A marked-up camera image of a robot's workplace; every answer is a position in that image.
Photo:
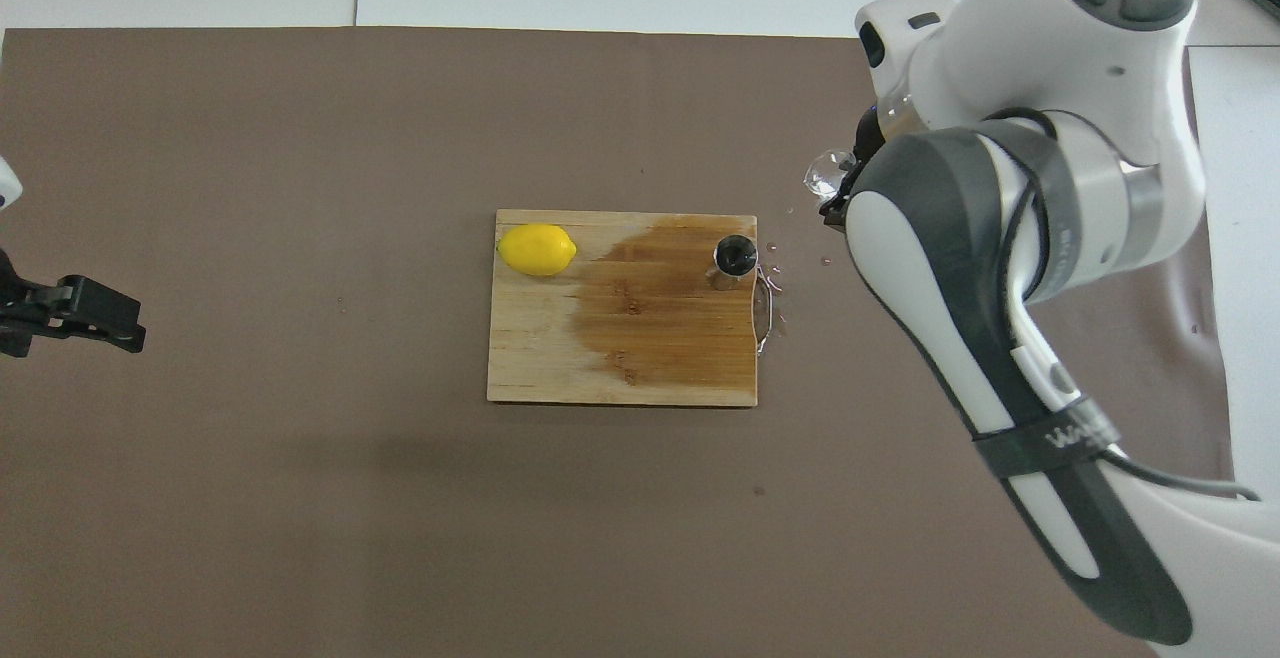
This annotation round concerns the brown paper table mat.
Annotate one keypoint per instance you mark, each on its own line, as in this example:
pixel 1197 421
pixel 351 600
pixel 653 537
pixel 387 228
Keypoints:
pixel 300 488

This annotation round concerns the yellow lemon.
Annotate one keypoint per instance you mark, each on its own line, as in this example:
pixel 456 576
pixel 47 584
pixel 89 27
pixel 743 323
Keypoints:
pixel 537 250

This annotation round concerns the wooden cutting board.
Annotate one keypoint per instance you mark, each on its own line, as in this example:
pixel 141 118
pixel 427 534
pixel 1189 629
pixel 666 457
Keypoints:
pixel 620 338

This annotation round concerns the small clear glass cup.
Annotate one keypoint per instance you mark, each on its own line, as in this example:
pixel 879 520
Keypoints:
pixel 828 173

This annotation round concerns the steel double jigger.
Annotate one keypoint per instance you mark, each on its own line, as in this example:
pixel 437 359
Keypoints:
pixel 735 258

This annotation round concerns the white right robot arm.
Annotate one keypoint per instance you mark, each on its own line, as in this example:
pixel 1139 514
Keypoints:
pixel 1050 58

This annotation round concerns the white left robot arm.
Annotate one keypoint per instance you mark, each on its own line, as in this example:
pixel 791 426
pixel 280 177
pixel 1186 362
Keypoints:
pixel 6 188

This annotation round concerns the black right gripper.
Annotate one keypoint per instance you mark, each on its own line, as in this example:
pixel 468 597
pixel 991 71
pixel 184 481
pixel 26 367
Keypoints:
pixel 869 138

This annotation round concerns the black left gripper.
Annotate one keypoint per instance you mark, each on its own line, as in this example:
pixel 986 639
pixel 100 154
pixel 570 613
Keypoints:
pixel 25 313

